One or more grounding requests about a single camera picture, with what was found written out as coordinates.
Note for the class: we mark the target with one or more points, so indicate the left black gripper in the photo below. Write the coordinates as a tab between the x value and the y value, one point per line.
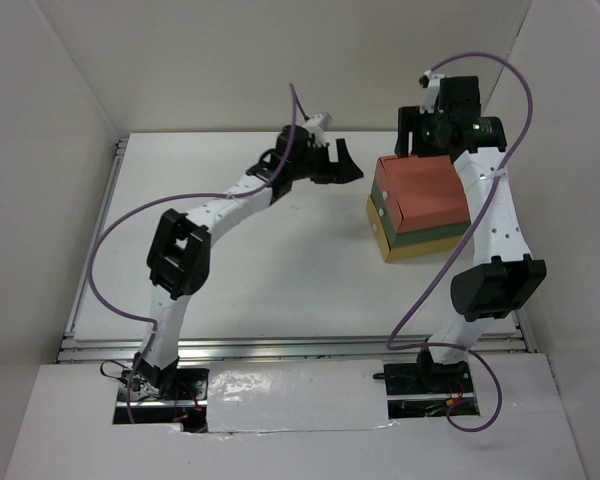
341	171

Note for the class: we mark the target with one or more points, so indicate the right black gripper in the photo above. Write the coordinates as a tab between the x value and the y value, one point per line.
408	120

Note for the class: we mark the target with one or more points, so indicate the red top drawer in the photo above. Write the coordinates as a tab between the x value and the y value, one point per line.
417	193

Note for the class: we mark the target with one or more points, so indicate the yellow bottom drawer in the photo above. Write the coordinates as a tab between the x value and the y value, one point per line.
401	253

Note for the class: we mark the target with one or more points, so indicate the green drawer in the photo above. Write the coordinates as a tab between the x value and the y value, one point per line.
402	239

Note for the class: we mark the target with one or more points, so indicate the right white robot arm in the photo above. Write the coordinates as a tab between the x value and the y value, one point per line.
504	273

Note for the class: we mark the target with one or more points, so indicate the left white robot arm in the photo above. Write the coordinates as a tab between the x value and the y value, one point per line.
180	253

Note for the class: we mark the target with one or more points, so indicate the white foam board cover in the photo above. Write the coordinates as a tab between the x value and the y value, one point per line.
303	396

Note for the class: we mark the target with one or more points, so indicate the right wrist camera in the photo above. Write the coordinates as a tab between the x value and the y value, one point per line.
431	84

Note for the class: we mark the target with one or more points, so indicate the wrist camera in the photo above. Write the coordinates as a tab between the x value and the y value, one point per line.
320	125
431	84

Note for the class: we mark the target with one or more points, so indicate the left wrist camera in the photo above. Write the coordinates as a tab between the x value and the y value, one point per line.
320	125

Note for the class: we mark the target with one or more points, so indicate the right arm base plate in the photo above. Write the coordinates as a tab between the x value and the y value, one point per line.
403	379

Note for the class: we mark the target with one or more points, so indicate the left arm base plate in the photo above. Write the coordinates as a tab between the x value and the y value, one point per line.
190	390

